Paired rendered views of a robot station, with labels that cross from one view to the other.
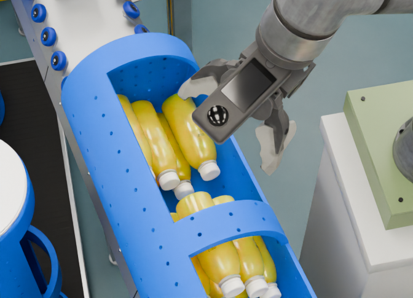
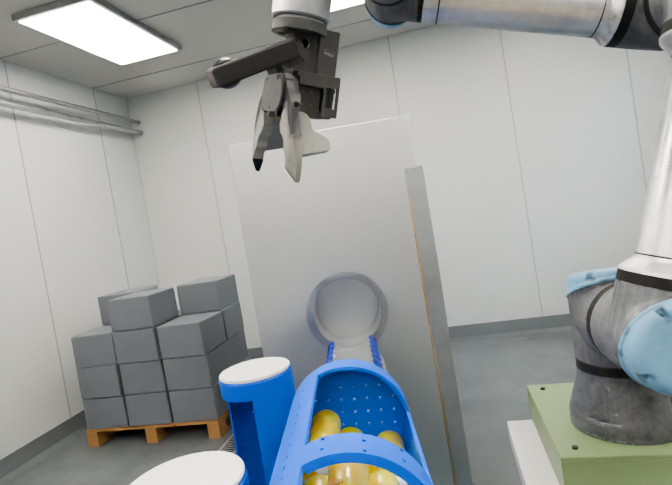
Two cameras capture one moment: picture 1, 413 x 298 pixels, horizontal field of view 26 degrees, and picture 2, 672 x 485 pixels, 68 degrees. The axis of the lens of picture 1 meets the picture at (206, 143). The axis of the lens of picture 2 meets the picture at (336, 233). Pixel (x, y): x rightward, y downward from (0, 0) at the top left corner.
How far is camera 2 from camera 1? 1.08 m
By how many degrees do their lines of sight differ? 60
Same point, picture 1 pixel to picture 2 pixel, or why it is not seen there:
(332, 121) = (518, 424)
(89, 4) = not seen: hidden behind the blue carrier
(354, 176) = (533, 459)
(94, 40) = not seen: hidden behind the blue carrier
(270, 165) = (289, 156)
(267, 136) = (284, 121)
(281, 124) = (289, 92)
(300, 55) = (288, 1)
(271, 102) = (281, 74)
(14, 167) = (235, 472)
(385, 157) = (561, 420)
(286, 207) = not seen: outside the picture
